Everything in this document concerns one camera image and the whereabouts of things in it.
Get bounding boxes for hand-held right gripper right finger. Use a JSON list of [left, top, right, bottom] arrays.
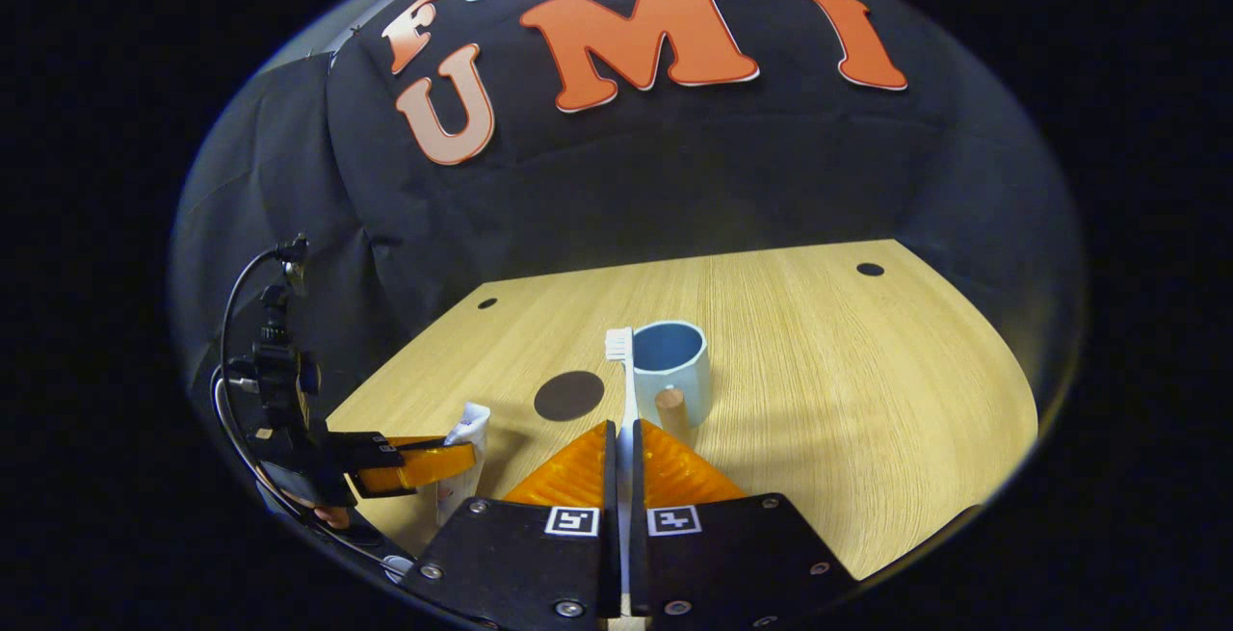
[[628, 419, 860, 631]]

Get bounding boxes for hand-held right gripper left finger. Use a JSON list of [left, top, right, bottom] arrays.
[[400, 419, 622, 631]]

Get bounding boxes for white toothpaste tube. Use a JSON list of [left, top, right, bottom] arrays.
[[435, 403, 492, 526]]

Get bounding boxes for white toothbrush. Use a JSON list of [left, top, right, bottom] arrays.
[[604, 327, 640, 603]]

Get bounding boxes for round brown coaster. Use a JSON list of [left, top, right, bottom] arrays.
[[534, 370, 606, 422]]

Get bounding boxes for blue cup with wooden handle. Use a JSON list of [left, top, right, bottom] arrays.
[[631, 320, 714, 439]]

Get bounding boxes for black backdrop cloth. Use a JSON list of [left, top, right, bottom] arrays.
[[171, 0, 1088, 420]]

